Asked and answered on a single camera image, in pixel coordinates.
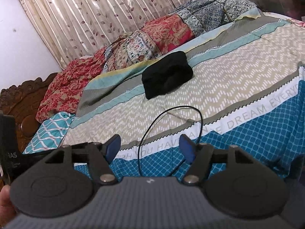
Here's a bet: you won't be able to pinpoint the carved wooden headboard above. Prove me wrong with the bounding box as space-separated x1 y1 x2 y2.
1 73 57 152

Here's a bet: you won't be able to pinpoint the patterned bedsheet with text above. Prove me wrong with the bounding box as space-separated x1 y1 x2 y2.
63 14 304 178

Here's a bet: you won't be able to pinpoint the black cable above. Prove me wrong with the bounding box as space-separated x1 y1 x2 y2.
137 105 204 178

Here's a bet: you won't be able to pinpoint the colourful patchwork quilt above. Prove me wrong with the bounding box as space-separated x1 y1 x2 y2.
36 0 257 123

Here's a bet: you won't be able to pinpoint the black phone on mount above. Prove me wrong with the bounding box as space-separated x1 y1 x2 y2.
1 111 22 185

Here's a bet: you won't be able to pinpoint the person's hand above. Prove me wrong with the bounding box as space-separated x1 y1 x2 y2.
0 185 17 228

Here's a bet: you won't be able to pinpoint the teal lattice pillow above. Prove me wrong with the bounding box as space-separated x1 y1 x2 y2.
23 112 75 154

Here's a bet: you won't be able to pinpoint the black pants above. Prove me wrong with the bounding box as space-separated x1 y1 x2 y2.
142 51 193 100

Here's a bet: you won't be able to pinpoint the beige leaf-print curtain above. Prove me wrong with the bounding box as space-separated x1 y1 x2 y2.
19 0 187 69

